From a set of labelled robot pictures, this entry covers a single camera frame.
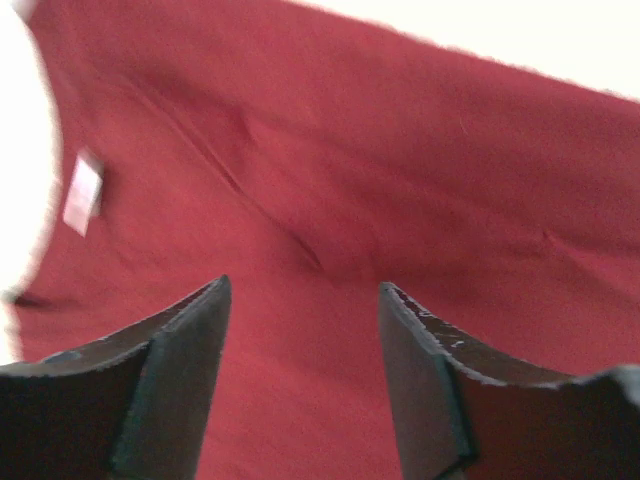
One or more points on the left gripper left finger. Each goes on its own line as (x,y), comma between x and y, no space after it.
(131,405)

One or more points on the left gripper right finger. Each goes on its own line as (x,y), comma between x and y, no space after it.
(464,410)

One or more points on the dark red t-shirt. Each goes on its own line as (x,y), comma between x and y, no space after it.
(310,157)

